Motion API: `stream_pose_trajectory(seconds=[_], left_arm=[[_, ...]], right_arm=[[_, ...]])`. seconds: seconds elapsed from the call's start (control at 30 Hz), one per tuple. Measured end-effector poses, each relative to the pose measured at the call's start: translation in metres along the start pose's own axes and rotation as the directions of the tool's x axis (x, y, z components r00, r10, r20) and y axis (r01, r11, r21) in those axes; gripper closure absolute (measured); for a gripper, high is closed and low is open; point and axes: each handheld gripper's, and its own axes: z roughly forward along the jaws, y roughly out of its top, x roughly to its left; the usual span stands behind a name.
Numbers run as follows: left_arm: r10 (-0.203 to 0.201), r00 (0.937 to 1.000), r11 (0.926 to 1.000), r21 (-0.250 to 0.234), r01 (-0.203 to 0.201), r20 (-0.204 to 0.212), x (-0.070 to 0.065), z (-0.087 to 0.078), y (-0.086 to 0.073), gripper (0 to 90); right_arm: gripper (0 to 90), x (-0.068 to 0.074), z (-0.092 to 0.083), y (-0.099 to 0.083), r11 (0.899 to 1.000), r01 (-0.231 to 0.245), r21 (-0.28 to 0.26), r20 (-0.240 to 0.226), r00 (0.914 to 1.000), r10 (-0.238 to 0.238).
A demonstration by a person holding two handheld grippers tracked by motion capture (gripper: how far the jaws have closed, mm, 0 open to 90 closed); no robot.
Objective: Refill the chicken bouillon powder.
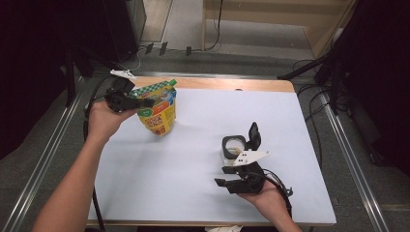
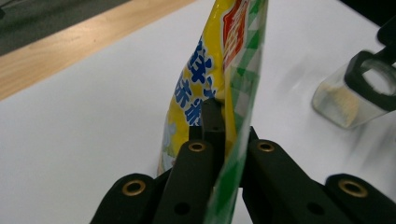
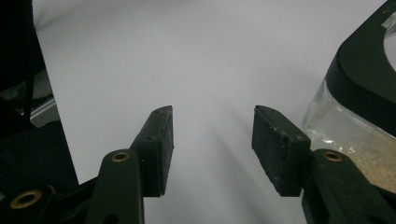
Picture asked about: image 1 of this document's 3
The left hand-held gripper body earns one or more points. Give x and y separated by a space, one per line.
117 96

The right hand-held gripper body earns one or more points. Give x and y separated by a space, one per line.
249 183

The yellow spouted refill pouch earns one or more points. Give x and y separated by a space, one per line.
159 116

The person's right hand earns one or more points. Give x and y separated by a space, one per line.
269 203

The person's left hand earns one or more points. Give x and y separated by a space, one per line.
103 122

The white paper sheet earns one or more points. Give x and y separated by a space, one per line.
180 180

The black metal stand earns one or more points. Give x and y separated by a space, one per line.
70 80

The small black floor block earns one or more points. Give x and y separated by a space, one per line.
188 50
149 48
163 48

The black cabinet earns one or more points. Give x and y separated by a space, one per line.
124 25

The wooden table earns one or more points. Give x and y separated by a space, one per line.
225 83

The dark curtain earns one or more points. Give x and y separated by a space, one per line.
380 80
32 64

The black stand leg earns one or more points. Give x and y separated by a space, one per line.
299 69

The light wooden shelf unit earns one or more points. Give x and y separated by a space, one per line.
267 13

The metal floor rail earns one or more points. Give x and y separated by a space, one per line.
193 74
354 167
42 167

